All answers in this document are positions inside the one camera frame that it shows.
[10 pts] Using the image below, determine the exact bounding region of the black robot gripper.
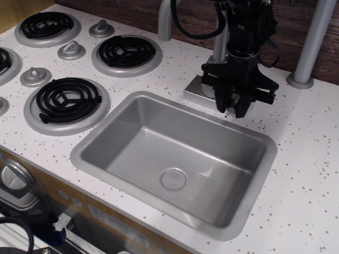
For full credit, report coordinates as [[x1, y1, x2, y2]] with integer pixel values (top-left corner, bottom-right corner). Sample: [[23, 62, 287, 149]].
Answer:
[[201, 53, 279, 118]]

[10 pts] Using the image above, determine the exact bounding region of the silver faucet lever handle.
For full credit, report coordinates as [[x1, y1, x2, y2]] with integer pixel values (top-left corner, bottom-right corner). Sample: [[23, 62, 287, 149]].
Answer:
[[227, 93, 240, 116]]

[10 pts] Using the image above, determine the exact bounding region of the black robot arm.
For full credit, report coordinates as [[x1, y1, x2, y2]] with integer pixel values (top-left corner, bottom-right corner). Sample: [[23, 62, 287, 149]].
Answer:
[[201, 1, 279, 118]]

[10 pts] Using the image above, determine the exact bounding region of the grey vertical support pole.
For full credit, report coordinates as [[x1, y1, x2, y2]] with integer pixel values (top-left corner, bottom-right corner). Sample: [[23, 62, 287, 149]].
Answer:
[[287, 0, 336, 90]]

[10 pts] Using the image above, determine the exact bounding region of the silver faucet with base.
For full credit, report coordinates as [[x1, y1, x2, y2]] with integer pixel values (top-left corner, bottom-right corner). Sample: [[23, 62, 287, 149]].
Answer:
[[158, 1, 228, 114]]

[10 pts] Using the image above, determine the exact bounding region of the grey plastic sink basin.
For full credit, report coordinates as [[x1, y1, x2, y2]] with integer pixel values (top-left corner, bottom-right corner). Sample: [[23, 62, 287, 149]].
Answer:
[[70, 92, 278, 240]]

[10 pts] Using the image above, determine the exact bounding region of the back right stove burner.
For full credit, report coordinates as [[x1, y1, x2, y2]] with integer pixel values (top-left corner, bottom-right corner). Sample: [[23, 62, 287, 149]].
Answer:
[[91, 35, 163, 78]]

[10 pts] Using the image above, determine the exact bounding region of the silver stove knob back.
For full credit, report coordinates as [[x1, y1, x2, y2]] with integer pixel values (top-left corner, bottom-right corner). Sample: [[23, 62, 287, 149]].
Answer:
[[88, 20, 114, 38]]

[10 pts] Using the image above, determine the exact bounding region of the silver stove knob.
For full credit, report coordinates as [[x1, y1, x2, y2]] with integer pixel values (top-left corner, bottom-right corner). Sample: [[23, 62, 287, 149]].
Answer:
[[88, 20, 114, 38], [20, 67, 52, 87], [57, 41, 86, 61]]

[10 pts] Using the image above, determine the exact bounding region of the front right stove burner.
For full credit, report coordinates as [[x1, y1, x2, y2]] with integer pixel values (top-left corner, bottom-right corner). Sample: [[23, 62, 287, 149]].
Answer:
[[24, 77, 110, 137]]

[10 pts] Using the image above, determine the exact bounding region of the silver stove knob middle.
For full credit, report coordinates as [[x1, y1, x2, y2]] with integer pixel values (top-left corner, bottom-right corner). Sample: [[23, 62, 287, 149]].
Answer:
[[57, 41, 86, 61]]

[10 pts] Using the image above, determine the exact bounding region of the silver stove knob front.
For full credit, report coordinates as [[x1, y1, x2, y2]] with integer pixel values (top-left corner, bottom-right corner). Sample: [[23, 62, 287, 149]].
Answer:
[[20, 67, 52, 87]]

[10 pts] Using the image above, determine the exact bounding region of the back left stove burner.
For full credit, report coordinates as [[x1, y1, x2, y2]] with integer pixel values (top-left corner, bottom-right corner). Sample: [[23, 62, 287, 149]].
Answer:
[[14, 12, 81, 48]]

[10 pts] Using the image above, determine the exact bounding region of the left edge stove burner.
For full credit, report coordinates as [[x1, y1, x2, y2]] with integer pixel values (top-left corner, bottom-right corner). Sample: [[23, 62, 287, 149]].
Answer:
[[1, 48, 22, 86]]

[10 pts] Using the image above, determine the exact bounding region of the silver oven dial knob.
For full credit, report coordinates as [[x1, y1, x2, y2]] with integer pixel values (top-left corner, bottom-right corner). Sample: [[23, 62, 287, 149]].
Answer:
[[1, 159, 35, 198]]

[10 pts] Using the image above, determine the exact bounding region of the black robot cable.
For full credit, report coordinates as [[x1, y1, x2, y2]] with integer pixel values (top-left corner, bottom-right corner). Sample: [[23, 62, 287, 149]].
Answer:
[[258, 37, 281, 68]]

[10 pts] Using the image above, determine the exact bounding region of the black corrugated hose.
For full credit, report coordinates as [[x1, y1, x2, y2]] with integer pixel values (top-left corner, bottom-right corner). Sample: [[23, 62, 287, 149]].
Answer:
[[0, 215, 35, 252]]

